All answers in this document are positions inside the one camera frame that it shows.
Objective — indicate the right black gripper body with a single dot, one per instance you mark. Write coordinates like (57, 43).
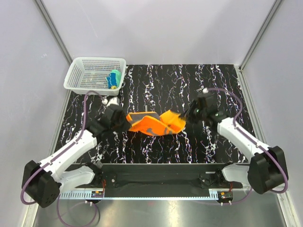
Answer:
(196, 114)

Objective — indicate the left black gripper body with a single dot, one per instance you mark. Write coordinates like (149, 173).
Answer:
(117, 125)

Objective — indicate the orange grey towel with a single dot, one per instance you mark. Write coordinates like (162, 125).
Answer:
(152, 124)

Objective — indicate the yellow blue crocodile towel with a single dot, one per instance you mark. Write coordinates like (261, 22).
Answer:
(113, 79)

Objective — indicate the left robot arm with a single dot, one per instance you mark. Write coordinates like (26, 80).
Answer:
(58, 163)

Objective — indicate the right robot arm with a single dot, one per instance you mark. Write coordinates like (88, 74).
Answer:
(267, 165)

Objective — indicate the white perforated plastic basket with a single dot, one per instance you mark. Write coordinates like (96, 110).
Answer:
(91, 73)

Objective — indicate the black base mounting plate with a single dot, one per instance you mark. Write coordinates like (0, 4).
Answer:
(118, 176)

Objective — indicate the left small connector board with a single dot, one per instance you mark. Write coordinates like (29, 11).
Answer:
(97, 194)

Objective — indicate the small connector board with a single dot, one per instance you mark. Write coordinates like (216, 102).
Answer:
(226, 195)
(97, 194)

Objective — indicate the right small connector board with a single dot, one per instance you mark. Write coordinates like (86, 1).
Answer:
(226, 195)

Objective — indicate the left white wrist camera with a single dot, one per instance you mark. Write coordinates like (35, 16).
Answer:
(112, 101)

